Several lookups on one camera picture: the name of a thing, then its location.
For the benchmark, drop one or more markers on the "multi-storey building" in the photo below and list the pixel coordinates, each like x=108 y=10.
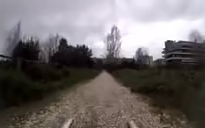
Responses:
x=186 y=52

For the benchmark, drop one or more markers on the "distant building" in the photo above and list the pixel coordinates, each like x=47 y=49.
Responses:
x=144 y=59

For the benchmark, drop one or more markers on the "pale gravel path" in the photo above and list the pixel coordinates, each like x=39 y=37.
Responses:
x=101 y=100

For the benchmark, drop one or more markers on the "robot's own part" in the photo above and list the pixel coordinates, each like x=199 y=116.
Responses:
x=132 y=124
x=67 y=123

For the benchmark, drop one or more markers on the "grass verge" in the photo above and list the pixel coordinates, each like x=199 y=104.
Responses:
x=30 y=83
x=170 y=86

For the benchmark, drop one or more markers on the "tall bare tree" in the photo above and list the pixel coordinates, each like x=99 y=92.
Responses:
x=113 y=43

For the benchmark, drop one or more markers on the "group of dark trees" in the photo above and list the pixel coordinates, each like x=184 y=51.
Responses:
x=68 y=53

